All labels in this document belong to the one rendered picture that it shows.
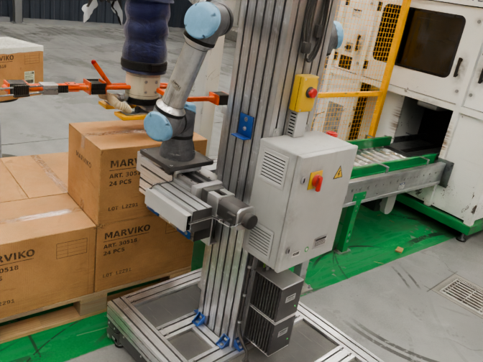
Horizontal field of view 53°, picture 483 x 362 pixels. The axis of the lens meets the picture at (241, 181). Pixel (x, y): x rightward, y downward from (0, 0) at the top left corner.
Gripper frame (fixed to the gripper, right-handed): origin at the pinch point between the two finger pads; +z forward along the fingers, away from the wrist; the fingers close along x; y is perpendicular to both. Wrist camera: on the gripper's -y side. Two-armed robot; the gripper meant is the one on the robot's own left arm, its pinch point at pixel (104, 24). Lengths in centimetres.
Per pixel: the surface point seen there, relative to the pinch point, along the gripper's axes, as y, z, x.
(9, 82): 40, 32, 20
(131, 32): 34.1, 7.4, -32.5
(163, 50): 27, 14, -46
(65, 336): 12, 152, 8
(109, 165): 19, 66, -16
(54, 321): 23, 150, 8
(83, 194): 37, 88, -13
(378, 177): -13, 93, -213
